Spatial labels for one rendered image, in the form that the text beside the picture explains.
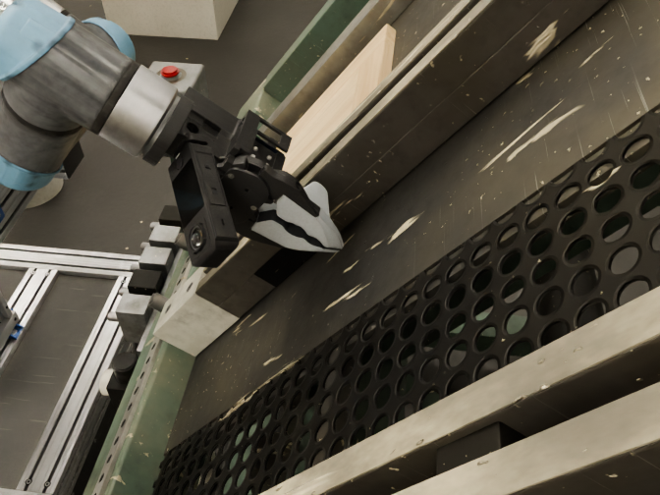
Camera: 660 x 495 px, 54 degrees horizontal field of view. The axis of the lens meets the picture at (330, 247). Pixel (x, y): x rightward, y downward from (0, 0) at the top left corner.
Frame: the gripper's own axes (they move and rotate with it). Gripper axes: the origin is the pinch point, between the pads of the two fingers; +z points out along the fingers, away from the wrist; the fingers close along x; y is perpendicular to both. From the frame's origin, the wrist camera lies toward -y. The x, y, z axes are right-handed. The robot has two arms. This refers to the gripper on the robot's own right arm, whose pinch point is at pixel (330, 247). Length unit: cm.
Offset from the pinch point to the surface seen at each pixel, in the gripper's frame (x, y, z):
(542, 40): -26.5, 7.2, 1.8
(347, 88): 6.8, 38.7, 1.5
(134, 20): 181, 263, -43
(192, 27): 164, 263, -17
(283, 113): 25, 50, -1
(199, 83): 49, 74, -13
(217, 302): 24.1, 5.6, -1.6
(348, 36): 6, 51, -1
